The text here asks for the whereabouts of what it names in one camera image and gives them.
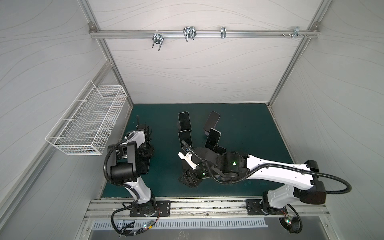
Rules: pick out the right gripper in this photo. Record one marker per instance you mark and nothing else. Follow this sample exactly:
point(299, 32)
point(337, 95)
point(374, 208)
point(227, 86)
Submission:
point(188, 173)

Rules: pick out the teal edged phone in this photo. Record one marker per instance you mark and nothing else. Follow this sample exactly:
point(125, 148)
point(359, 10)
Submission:
point(144, 163)

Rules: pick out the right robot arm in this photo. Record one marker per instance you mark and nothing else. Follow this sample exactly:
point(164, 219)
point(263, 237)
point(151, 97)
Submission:
point(299, 182)

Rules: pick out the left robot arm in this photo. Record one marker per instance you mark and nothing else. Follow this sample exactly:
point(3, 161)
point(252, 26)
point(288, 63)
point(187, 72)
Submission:
point(124, 164)

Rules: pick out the purple front-right phone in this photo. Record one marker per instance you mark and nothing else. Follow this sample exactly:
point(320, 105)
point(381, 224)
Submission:
point(219, 150)

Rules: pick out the black back-left phone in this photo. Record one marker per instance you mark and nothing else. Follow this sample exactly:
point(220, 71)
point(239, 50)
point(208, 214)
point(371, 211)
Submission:
point(184, 121)

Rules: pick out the white edged middle-left phone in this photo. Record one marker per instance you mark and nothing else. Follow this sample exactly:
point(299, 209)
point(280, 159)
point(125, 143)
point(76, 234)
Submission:
point(185, 136)

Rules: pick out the white middle-right phone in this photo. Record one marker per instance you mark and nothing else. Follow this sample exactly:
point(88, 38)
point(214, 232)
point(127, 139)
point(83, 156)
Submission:
point(212, 139)

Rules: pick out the purple back-right phone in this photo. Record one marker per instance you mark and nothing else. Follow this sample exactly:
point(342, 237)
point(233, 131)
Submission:
point(211, 122)

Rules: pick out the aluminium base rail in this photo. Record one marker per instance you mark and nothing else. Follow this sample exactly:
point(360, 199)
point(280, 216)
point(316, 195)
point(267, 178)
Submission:
point(197, 208)

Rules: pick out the white wire basket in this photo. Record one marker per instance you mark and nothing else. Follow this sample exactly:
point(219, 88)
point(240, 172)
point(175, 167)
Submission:
point(85, 127)

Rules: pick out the aluminium cross rail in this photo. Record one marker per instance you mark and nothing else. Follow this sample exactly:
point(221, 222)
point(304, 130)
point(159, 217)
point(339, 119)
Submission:
point(207, 34)

